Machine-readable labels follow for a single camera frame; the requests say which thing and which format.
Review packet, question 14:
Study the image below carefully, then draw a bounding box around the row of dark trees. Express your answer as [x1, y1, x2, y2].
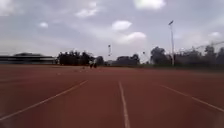
[149, 44, 224, 68]
[57, 49, 105, 66]

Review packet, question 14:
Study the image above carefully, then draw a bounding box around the wire fence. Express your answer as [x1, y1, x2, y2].
[183, 40, 224, 66]

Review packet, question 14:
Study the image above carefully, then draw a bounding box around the tall floodlight pole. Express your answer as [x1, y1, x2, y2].
[168, 19, 176, 67]

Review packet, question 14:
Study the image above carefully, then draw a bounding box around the low long building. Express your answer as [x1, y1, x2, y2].
[0, 52, 58, 66]

